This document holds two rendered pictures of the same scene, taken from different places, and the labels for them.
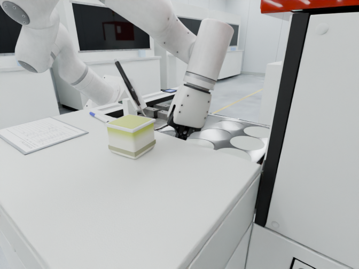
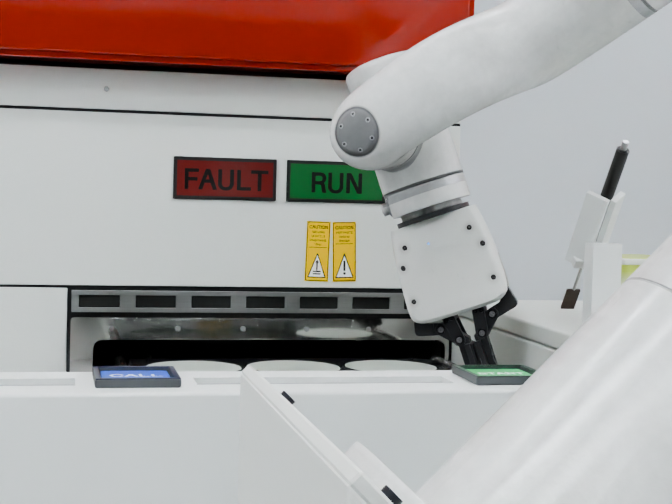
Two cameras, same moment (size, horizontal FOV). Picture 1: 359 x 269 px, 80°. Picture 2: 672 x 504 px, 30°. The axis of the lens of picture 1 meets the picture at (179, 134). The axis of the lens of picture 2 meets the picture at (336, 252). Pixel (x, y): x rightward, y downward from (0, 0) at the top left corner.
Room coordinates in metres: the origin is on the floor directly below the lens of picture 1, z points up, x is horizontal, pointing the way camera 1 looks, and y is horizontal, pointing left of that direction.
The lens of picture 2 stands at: (1.60, 0.68, 1.10)
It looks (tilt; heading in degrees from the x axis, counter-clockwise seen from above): 3 degrees down; 220
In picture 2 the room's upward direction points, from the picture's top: 2 degrees clockwise
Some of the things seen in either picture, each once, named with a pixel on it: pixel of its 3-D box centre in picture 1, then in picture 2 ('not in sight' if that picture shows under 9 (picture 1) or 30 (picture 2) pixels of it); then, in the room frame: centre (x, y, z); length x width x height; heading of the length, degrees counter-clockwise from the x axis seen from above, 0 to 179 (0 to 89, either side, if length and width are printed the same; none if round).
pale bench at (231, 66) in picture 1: (219, 47); not in sight; (7.91, -1.36, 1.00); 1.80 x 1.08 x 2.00; 142
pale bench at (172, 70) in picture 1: (180, 48); not in sight; (6.16, -0.02, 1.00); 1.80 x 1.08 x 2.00; 142
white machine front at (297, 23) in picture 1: (310, 97); (109, 246); (0.67, -0.42, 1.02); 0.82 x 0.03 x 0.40; 142
